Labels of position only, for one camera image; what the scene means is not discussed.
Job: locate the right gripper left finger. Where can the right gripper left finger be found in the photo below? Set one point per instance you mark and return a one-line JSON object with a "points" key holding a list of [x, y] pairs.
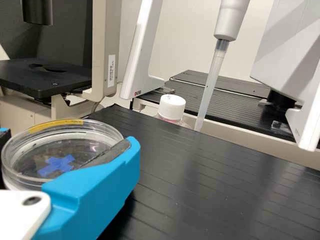
{"points": [[4, 133]]}

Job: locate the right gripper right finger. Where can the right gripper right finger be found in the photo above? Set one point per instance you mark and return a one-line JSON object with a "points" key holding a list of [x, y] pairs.
{"points": [[95, 195]]}

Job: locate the petri dish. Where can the petri dish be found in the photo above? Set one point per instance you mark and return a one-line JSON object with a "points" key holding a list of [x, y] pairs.
{"points": [[62, 140]]}

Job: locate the black platform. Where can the black platform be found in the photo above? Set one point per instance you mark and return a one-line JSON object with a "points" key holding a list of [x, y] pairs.
{"points": [[237, 100], [212, 187]]}

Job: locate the white-capped bottle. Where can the white-capped bottle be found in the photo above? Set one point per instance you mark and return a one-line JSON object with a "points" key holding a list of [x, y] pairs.
{"points": [[172, 106]]}

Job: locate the cream microscope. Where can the cream microscope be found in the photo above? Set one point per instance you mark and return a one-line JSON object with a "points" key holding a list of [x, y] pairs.
{"points": [[102, 37]]}

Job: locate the white pipette stand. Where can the white pipette stand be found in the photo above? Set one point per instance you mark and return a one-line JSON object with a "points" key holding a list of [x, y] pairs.
{"points": [[135, 62]]}

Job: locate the pipette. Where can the pipette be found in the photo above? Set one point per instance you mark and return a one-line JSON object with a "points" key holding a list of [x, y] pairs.
{"points": [[230, 20]]}

